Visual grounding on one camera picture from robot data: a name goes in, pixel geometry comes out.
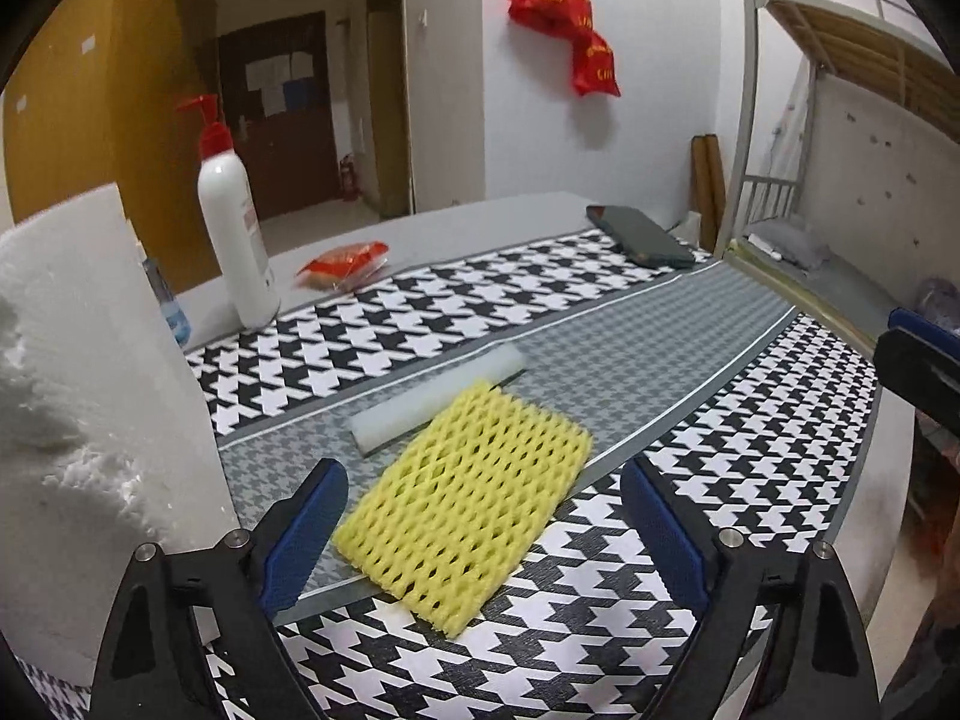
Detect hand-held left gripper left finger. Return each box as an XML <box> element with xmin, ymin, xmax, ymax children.
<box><xmin>90</xmin><ymin>456</ymin><xmax>350</xmax><ymax>720</ymax></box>

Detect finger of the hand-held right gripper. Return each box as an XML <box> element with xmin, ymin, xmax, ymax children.
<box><xmin>874</xmin><ymin>307</ymin><xmax>960</xmax><ymax>430</ymax></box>

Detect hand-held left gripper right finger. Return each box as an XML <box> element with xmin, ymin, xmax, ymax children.
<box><xmin>621</xmin><ymin>457</ymin><xmax>880</xmax><ymax>720</ymax></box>

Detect yellow foam net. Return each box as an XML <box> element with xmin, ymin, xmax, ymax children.
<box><xmin>332</xmin><ymin>381</ymin><xmax>593</xmax><ymax>635</ymax></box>

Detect white foam box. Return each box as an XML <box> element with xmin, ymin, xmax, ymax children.
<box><xmin>0</xmin><ymin>184</ymin><xmax>242</xmax><ymax>685</ymax></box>

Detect houndstooth tablecloth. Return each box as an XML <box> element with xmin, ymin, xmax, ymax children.
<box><xmin>15</xmin><ymin>229</ymin><xmax>883</xmax><ymax>720</ymax></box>

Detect grey pillow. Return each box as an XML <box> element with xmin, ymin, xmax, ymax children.
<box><xmin>750</xmin><ymin>221</ymin><xmax>834</xmax><ymax>272</ymax></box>

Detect white foam strip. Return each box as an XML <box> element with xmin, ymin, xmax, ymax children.
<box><xmin>347</xmin><ymin>343</ymin><xmax>529</xmax><ymax>458</ymax></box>

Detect blue label bottle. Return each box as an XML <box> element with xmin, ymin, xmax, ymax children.
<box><xmin>141</xmin><ymin>256</ymin><xmax>193</xmax><ymax>350</ymax></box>

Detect red snack packet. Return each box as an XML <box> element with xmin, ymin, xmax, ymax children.
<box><xmin>295</xmin><ymin>240</ymin><xmax>391</xmax><ymax>294</ymax></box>

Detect wooden boards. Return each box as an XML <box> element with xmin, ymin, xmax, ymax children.
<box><xmin>690</xmin><ymin>133</ymin><xmax>729</xmax><ymax>249</ymax></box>

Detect black phone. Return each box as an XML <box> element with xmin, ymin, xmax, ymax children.
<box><xmin>585</xmin><ymin>204</ymin><xmax>698</xmax><ymax>270</ymax></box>

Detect white pump bottle red top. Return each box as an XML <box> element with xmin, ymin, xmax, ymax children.
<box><xmin>175</xmin><ymin>94</ymin><xmax>282</xmax><ymax>330</ymax></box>

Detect white metal bunk bed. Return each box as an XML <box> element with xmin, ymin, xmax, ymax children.
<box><xmin>712</xmin><ymin>0</ymin><xmax>960</xmax><ymax>347</ymax></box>

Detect dark brown entrance door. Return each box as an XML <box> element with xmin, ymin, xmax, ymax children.
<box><xmin>217</xmin><ymin>11</ymin><xmax>343</xmax><ymax>223</ymax></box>

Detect wooden side door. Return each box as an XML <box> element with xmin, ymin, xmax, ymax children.
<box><xmin>365</xmin><ymin>0</ymin><xmax>414</xmax><ymax>220</ymax></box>

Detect wooden wardrobe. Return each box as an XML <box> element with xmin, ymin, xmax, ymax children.
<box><xmin>0</xmin><ymin>0</ymin><xmax>223</xmax><ymax>295</ymax></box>

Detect red plastic bags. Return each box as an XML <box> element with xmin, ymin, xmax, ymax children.
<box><xmin>506</xmin><ymin>0</ymin><xmax>623</xmax><ymax>99</ymax></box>

